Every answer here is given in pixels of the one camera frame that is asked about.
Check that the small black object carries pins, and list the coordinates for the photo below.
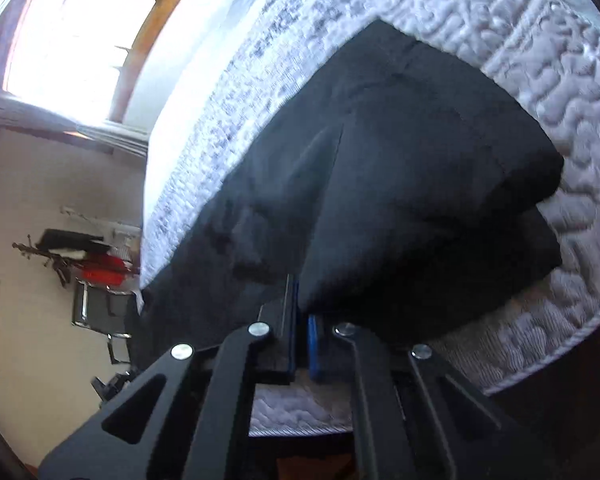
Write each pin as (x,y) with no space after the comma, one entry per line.
(112,384)

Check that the black pants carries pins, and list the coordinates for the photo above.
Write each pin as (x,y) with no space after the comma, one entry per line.
(405,160)

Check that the wooden coat rack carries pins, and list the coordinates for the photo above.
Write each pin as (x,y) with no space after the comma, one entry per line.
(27,248)

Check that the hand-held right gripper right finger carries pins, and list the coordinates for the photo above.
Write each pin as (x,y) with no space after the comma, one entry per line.
(314,347)

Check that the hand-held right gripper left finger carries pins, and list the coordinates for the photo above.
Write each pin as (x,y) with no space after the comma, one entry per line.
(291,340)

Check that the red bag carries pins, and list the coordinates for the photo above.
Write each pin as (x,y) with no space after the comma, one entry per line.
(105,270)

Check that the black hanging garment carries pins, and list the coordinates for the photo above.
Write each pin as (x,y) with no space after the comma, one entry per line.
(65,240)

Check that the white quilted bedspread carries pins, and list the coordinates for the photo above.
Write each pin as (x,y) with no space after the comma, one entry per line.
(530,35)

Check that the wooden framed window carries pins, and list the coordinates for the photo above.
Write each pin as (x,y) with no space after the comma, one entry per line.
(70,35)

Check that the pale box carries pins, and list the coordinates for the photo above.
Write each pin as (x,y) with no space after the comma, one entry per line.
(126,245)

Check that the black chrome chair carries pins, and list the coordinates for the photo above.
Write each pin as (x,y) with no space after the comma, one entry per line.
(100,305)

